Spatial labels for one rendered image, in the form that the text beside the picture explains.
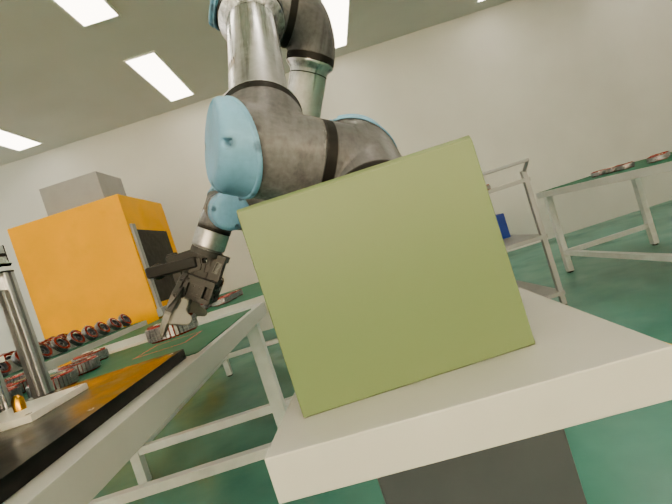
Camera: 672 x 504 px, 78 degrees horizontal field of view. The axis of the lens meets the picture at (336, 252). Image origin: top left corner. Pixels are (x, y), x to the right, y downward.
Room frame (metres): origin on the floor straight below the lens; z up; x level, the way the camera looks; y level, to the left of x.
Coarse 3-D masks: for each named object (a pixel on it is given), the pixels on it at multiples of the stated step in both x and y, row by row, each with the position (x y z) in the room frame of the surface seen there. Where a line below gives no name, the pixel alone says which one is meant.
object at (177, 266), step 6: (186, 258) 0.93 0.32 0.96; (192, 258) 0.92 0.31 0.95; (156, 264) 0.94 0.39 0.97; (162, 264) 0.92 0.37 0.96; (168, 264) 0.92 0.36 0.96; (174, 264) 0.92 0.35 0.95; (180, 264) 0.92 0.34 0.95; (186, 264) 0.92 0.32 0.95; (192, 264) 0.92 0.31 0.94; (150, 270) 0.92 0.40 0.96; (156, 270) 0.92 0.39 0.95; (162, 270) 0.92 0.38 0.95; (168, 270) 0.92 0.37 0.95; (174, 270) 0.92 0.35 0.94; (180, 270) 0.92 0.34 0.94; (150, 276) 0.92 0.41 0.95; (156, 276) 0.92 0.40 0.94; (162, 276) 0.94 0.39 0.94
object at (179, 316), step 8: (176, 304) 0.89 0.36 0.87; (184, 304) 0.90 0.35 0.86; (168, 312) 0.88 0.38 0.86; (176, 312) 0.89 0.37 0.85; (184, 312) 0.89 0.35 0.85; (168, 320) 0.88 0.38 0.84; (176, 320) 0.88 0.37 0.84; (184, 320) 0.88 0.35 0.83; (160, 328) 0.88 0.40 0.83; (160, 336) 0.87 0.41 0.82
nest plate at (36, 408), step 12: (84, 384) 0.79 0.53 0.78; (48, 396) 0.78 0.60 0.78; (60, 396) 0.73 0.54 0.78; (72, 396) 0.75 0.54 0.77; (12, 408) 0.77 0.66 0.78; (36, 408) 0.69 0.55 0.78; (48, 408) 0.69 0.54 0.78; (0, 420) 0.68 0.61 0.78; (12, 420) 0.65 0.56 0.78; (24, 420) 0.65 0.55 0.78
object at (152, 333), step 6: (156, 324) 0.95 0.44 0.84; (192, 324) 0.92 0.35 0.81; (198, 324) 0.95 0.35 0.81; (150, 330) 0.89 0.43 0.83; (156, 330) 0.89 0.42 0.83; (168, 330) 0.89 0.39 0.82; (174, 330) 0.90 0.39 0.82; (180, 330) 0.90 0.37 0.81; (186, 330) 0.91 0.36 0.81; (150, 336) 0.90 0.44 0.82; (156, 336) 0.89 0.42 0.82; (168, 336) 0.89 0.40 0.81; (174, 336) 0.90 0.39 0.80; (150, 342) 0.90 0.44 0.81; (156, 342) 0.90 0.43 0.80
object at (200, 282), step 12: (204, 252) 0.91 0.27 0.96; (204, 264) 0.93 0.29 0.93; (216, 264) 0.93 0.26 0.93; (180, 276) 0.92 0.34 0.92; (192, 276) 0.91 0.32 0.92; (204, 276) 0.93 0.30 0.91; (216, 276) 0.93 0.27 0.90; (192, 288) 0.92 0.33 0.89; (204, 288) 0.91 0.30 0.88; (216, 288) 0.93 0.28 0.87; (204, 300) 0.91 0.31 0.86; (216, 300) 0.96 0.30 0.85
